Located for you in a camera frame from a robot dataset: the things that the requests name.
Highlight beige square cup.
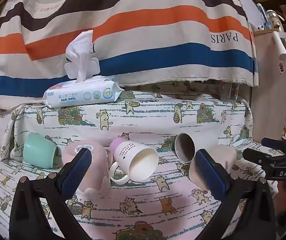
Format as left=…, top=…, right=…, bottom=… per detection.
left=189, top=145, right=236, bottom=191

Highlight grey cylindrical cup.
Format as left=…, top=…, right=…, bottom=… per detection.
left=174, top=133, right=196, bottom=163

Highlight mint green cup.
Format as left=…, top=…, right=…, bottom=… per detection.
left=23, top=132, right=63, bottom=169

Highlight wooden cabinet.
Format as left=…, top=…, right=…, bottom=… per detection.
left=251, top=30, right=286, bottom=142

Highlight cat print bed sheet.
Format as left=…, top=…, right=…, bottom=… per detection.
left=0, top=89, right=279, bottom=240

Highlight pink drip-glaze mug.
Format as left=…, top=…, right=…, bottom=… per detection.
left=61, top=140, right=113, bottom=198

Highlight rolled white paper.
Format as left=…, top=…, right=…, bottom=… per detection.
left=273, top=31, right=286, bottom=61

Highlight white pink-base mug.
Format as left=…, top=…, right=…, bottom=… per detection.
left=109, top=137, right=159, bottom=185

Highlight baby wipes pack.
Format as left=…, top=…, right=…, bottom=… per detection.
left=42, top=30, right=124, bottom=108

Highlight striped blanket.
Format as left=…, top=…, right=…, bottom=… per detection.
left=0, top=0, right=259, bottom=109

